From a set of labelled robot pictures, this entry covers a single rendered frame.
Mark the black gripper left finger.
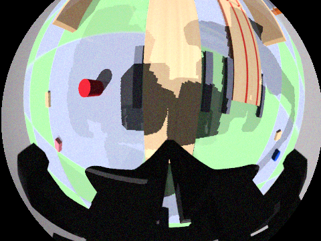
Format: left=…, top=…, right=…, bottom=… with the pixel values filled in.
left=85, top=140, right=171, bottom=224

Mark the red cylinder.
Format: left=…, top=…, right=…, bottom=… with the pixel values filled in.
left=78, top=78, right=104, bottom=97

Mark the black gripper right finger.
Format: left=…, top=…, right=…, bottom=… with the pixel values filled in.
left=169, top=140, right=259, bottom=224

